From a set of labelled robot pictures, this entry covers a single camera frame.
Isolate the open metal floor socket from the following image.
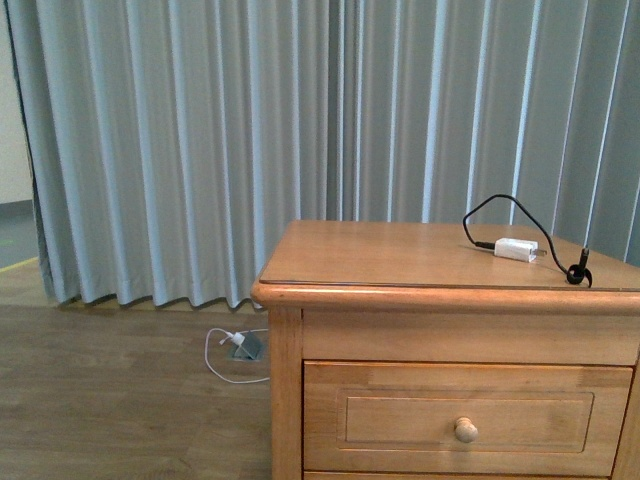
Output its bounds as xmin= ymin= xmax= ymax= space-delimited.
xmin=229 ymin=331 xmax=264 ymax=361

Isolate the round wooden drawer knob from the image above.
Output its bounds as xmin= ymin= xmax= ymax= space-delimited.
xmin=454 ymin=417 xmax=479 ymax=443

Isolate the wooden nightstand cabinet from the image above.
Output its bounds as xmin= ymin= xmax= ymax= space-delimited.
xmin=252 ymin=221 xmax=639 ymax=479

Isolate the white plug on floor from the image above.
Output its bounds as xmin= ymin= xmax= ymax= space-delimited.
xmin=227 ymin=332 xmax=245 ymax=347

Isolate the white charger adapter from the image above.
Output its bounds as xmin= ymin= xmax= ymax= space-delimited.
xmin=494 ymin=238 xmax=547 ymax=263

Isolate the wooden drawer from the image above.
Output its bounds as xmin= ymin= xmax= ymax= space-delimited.
xmin=303 ymin=361 xmax=632 ymax=477
xmin=302 ymin=471 xmax=607 ymax=480

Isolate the black charger cable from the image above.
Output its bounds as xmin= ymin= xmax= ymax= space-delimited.
xmin=461 ymin=193 xmax=595 ymax=288

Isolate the white cable on floor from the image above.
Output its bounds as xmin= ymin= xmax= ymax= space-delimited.
xmin=205 ymin=327 xmax=271 ymax=385

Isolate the grey pleated curtain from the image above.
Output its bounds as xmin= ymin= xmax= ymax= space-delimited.
xmin=1 ymin=1 xmax=639 ymax=305

